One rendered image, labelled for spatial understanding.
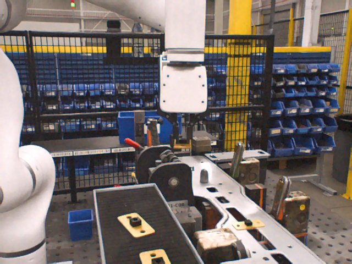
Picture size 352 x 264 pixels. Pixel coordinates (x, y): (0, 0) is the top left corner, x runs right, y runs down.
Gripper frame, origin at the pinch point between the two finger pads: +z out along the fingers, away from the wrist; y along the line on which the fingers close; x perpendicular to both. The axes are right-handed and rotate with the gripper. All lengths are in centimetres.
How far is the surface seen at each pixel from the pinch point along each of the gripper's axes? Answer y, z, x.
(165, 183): -4.2, 14.1, 5.3
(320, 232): 59, 57, 64
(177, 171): -1.2, 11.0, 6.2
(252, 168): 27, 26, 54
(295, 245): 27.8, 27.5, 1.9
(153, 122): -11, 7, 49
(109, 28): -38, -30, 107
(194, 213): 3.1, 20.1, 2.1
